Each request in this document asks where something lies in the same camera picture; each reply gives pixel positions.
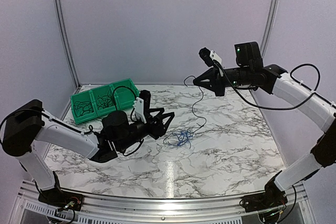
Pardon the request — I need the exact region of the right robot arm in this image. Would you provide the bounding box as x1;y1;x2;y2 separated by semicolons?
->
193;41;335;207

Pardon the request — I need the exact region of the right aluminium corner post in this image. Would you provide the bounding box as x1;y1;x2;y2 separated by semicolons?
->
260;0;279;56

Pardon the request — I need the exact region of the aluminium corner post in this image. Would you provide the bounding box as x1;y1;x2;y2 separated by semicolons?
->
260;0;279;56
54;0;81;89

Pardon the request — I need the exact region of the left aluminium corner post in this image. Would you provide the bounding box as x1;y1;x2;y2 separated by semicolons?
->
54;0;81;89

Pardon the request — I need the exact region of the green bin left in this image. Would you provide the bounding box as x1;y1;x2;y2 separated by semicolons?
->
70;90;98;125

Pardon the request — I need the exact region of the brown cable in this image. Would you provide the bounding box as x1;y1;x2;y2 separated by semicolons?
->
94;92;117;111

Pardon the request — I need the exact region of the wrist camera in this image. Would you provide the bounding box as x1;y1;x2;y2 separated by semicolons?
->
131;90;151;124
198;47;222;67

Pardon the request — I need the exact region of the green bin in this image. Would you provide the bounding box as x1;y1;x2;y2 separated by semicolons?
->
70;90;98;125
91;84;118;116
112;78;140;110

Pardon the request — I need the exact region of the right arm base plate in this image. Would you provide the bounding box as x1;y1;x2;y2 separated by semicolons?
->
239;188;288;212

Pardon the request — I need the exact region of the aluminium front rail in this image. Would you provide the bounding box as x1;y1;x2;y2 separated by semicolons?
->
9;180;315;223

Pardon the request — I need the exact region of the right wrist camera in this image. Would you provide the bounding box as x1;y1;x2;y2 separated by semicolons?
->
198;47;222;67

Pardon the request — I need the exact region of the blue cable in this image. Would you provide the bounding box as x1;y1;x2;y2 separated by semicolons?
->
162;129;195;150

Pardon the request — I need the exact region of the black cable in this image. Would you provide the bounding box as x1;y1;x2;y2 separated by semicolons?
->
183;75;208;134
73;100;94;117

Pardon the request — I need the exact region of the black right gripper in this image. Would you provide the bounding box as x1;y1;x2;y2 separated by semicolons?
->
194;65;253;97

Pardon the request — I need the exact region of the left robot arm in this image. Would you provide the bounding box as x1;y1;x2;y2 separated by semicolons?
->
1;90;175;206

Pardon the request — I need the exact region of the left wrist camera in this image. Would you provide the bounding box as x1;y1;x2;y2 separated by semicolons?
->
131;90;151;124

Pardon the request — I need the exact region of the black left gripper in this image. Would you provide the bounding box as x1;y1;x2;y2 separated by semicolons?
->
118;108;175;152

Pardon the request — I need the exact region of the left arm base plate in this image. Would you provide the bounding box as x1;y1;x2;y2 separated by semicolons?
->
38;188;84;211

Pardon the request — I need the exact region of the green bin middle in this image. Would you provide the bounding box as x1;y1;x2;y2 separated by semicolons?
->
91;84;118;116

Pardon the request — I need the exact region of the green bin right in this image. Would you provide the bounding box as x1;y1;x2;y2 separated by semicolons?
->
112;78;140;110

